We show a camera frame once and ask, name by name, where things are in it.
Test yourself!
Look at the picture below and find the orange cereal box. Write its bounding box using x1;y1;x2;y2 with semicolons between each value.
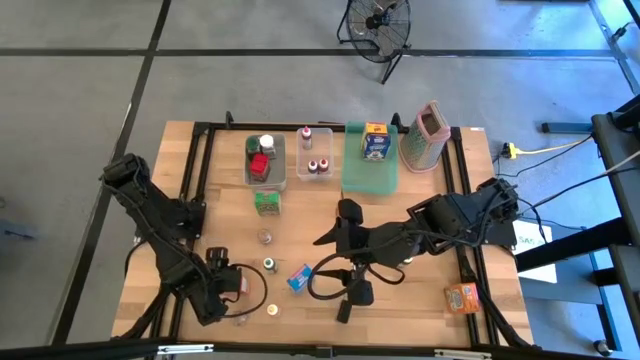
443;282;482;316

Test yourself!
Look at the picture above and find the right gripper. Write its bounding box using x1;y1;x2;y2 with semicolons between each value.
313;198;409;307

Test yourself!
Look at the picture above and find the black floor fan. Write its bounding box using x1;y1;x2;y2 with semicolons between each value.
335;0;413;85

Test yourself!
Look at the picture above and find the white paper sheet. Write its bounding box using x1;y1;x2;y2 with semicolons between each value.
512;219;558;284

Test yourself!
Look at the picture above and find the black front rail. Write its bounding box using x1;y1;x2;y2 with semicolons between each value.
0;337;640;360

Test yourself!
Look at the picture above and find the pink handled box grater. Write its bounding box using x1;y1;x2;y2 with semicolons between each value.
398;99;452;174

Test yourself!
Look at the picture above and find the black side desk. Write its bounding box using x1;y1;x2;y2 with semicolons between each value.
514;92;640;351

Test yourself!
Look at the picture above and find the green plastic tray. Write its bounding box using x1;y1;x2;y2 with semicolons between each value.
341;121;400;196

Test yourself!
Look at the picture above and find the black table frame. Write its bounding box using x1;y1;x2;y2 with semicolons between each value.
113;110;534;351

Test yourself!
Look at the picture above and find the yellow extension cord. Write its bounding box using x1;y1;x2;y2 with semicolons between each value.
503;134;596;159

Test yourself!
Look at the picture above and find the blue Rice Krispies box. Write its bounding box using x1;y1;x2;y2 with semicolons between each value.
286;264;314;294

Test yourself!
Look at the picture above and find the silver metal bracket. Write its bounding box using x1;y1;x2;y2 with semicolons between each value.
433;348;494;360
157;343;215;356

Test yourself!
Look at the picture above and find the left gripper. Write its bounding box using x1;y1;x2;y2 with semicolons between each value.
192;248;242;326

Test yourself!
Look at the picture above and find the grey translucent plastic bin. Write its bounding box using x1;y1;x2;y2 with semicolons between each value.
243;132;289;193

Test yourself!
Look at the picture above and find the red lid spice jar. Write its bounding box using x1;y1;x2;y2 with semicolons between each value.
249;153;272;184

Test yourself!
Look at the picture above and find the green Apple Jacks box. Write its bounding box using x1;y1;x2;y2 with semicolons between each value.
254;191;282;217

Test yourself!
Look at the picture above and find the blue Frosted Flakes box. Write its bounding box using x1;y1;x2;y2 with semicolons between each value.
361;132;393;162

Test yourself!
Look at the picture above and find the clear plastic container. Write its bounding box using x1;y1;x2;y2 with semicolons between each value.
295;126;335;182

